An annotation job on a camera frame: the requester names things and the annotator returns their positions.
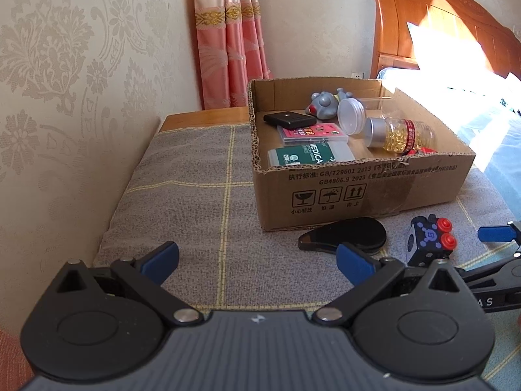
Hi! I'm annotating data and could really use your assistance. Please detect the light blue bed sheet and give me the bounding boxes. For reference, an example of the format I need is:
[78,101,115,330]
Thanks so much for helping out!
[376,67,521,229]

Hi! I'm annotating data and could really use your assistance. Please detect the clear plastic jar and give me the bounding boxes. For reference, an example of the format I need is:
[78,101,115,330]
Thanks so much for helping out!
[337,95,392,136]

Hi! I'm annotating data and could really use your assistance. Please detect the brown cardboard box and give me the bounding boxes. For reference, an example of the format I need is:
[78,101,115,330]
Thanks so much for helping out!
[247,77,477,233]

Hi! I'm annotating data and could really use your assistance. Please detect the black oval case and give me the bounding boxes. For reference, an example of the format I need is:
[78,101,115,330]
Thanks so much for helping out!
[298,217,387,257]

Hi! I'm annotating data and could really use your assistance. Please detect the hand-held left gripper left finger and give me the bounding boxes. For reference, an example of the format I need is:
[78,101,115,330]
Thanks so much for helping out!
[55,241,204,327]

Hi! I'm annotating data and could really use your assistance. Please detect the black power bank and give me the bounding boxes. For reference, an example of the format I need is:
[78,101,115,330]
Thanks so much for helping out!
[263,111,317,130]

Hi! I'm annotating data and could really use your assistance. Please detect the pink card box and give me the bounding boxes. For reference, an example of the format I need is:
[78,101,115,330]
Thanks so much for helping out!
[277,123,350,147]

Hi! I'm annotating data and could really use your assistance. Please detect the white pillow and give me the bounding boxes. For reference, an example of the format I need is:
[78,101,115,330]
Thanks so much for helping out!
[407,22,521,87]

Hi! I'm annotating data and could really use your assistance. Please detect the wooden headboard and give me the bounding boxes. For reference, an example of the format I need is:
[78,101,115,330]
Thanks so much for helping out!
[367,0,521,80]

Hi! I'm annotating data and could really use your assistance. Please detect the black fidget cube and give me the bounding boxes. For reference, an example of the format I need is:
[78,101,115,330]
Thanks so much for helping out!
[406,214,454,269]

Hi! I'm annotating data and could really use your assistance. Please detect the silver cap capsule bottle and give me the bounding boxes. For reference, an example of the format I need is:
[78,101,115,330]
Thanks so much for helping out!
[363,117,436,152]

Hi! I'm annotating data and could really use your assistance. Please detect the grey toy mouse figure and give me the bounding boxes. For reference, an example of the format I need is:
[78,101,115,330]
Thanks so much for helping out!
[305,87,354,121]

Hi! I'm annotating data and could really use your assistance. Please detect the pink curtain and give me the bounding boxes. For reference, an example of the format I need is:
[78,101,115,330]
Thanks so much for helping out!
[191,0,272,110]

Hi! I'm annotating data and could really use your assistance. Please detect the wooden bedside table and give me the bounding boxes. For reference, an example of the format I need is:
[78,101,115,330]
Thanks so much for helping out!
[157,108,251,133]

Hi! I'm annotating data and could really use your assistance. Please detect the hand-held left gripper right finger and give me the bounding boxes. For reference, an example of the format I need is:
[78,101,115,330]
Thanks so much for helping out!
[311,241,469,327]

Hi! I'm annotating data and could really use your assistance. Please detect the grey checked cloth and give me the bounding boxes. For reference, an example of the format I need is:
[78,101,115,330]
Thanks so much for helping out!
[93,122,516,309]

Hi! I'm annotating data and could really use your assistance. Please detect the green medical packet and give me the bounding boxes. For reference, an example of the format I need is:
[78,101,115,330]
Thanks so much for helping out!
[267,142,354,170]

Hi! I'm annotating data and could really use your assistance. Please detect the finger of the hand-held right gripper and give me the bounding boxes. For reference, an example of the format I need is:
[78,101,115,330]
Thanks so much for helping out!
[456,248,521,290]
[477,219,521,246]

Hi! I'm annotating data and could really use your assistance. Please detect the orange-red cloth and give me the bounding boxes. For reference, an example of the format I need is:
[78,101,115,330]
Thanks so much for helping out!
[0,328,35,388]

